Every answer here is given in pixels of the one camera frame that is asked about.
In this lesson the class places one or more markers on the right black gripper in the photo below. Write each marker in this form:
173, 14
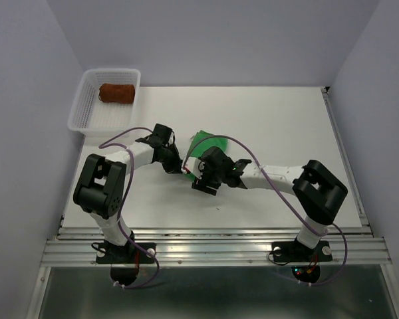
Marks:
201, 184

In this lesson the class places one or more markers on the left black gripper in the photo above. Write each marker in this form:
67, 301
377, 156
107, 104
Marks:
175, 167

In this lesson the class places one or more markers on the green microfiber towel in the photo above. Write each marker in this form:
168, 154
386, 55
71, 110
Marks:
203, 141

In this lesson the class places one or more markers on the brown microfiber towel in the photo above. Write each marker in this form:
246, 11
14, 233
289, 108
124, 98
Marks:
117, 93

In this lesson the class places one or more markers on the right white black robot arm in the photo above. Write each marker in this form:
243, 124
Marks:
318, 191

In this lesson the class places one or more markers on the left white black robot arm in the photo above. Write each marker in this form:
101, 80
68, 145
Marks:
101, 189

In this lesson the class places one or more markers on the white perforated plastic basket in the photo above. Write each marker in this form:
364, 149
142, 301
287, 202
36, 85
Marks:
89, 115

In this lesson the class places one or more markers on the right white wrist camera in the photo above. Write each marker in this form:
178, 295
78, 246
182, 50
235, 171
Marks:
193, 166

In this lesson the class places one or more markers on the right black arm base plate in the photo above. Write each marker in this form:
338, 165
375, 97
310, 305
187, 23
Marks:
294, 252

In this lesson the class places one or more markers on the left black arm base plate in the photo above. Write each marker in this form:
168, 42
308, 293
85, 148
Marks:
109, 254

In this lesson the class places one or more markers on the aluminium extrusion rail frame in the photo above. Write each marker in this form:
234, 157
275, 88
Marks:
214, 252

